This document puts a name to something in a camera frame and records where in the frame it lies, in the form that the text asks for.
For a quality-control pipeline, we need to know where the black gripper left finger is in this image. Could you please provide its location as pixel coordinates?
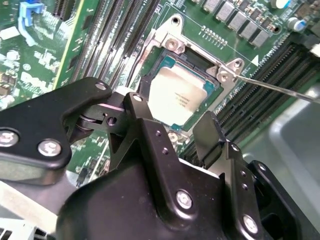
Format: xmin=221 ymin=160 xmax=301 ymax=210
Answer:
xmin=0 ymin=76 xmax=200 ymax=223

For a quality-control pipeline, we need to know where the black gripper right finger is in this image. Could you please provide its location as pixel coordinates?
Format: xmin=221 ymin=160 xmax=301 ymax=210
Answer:
xmin=191 ymin=111 xmax=300 ymax=240

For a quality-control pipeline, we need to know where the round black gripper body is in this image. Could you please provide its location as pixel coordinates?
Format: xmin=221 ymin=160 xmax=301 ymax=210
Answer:
xmin=55 ymin=157 xmax=241 ymax=240

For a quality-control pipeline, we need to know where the silver topped CPU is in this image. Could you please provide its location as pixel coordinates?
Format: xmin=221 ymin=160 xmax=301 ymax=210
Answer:
xmin=147 ymin=65 xmax=219 ymax=131

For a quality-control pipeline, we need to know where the thin wire locking lever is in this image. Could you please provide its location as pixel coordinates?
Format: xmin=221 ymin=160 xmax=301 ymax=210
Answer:
xmin=234 ymin=73 xmax=320 ymax=105

